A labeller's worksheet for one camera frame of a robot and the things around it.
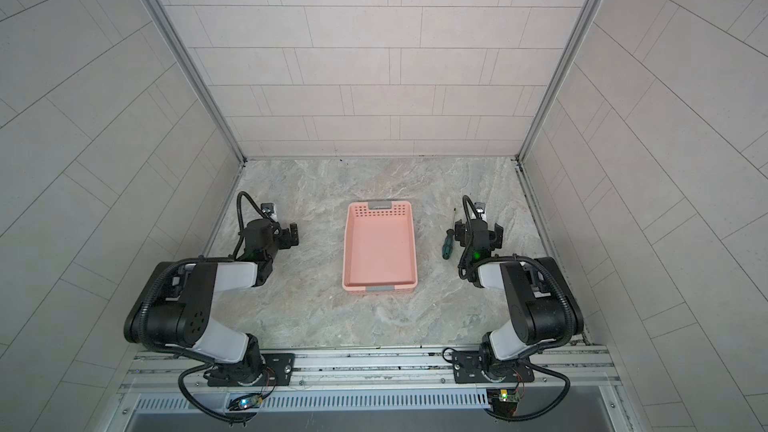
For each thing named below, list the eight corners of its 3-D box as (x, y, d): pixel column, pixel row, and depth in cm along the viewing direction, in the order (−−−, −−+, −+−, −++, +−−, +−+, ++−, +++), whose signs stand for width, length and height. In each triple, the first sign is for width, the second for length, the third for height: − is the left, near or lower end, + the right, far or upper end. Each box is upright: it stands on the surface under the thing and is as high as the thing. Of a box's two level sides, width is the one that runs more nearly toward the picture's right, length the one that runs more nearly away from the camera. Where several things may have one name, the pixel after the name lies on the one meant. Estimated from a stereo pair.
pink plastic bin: (340, 297, 84) (336, 287, 79) (350, 213, 103) (348, 200, 97) (416, 297, 85) (417, 288, 79) (413, 213, 103) (414, 200, 97)
